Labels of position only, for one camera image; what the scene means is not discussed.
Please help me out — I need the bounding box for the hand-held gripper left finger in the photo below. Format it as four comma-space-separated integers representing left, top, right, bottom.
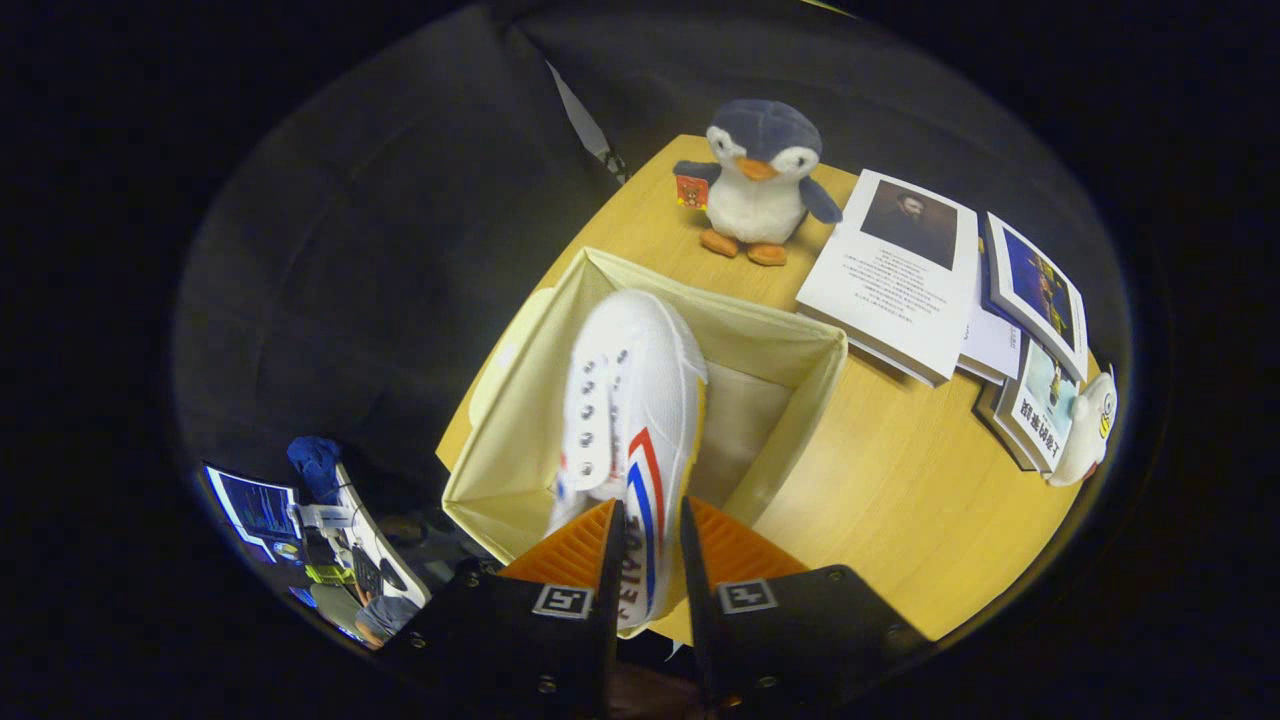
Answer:
385, 498, 626, 720

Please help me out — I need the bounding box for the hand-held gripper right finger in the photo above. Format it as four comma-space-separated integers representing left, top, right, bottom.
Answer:
680, 495, 931, 716

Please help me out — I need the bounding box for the white canvas shoe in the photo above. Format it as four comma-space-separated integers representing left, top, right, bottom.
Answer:
545, 289, 709, 633

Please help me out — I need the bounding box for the beige fabric storage box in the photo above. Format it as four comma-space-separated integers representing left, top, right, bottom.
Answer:
440, 246, 851, 621

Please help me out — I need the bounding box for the white office desk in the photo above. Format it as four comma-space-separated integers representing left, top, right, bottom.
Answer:
330, 460, 433, 608

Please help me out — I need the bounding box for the blue cloth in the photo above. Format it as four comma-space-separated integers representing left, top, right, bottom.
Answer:
287, 436, 343, 506

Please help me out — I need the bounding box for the white book with portrait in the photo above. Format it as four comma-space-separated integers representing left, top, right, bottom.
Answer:
795, 168, 981, 388

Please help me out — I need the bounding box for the plain white book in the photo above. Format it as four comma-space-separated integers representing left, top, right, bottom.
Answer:
955, 260, 1026, 386

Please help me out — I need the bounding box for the book with teal cover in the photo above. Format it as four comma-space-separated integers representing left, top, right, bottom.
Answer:
975, 340, 1081, 473

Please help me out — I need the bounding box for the grey penguin plush toy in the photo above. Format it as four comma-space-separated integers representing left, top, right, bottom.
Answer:
672, 98, 844, 268

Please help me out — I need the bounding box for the white duck plush toy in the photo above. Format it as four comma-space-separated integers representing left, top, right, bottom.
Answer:
1045, 368, 1119, 489

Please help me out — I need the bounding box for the book with blue cover picture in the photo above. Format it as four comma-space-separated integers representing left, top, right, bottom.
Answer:
982, 211, 1089, 383

